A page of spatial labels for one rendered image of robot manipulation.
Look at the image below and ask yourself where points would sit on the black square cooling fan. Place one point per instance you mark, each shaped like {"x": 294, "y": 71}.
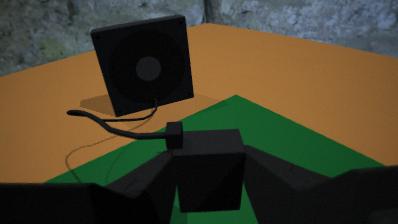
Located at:
{"x": 144, "y": 60}

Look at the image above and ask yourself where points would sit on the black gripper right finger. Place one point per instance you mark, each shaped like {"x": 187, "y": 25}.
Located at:
{"x": 284, "y": 193}

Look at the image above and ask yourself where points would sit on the green circuit board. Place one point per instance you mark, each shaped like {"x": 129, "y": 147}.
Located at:
{"x": 259, "y": 127}

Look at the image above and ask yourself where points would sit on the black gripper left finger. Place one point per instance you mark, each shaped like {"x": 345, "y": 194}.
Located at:
{"x": 146, "y": 195}

